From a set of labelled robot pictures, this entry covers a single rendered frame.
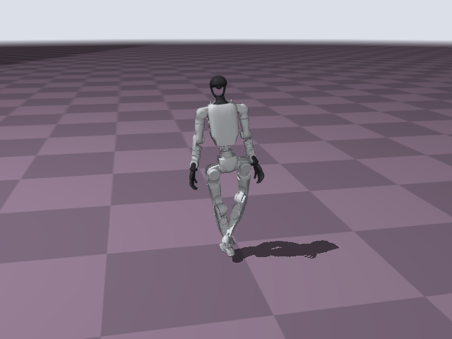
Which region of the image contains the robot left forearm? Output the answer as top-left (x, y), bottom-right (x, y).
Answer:
top-left (190, 135), bottom-right (202, 169)

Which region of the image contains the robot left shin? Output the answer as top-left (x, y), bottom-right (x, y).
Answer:
top-left (213, 206), bottom-right (231, 249)

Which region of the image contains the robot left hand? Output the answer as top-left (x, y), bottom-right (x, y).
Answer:
top-left (189, 162), bottom-right (198, 190)

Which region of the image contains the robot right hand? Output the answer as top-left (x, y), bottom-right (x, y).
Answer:
top-left (250, 155), bottom-right (264, 183)

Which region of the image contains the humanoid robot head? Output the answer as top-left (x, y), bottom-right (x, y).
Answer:
top-left (210, 76), bottom-right (229, 105)

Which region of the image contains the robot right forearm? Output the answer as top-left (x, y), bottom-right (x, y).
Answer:
top-left (244, 130), bottom-right (257, 164)

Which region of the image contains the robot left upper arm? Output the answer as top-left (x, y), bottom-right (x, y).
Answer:
top-left (194, 107), bottom-right (208, 144)

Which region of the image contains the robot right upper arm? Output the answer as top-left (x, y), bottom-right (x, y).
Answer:
top-left (235, 103), bottom-right (251, 139)

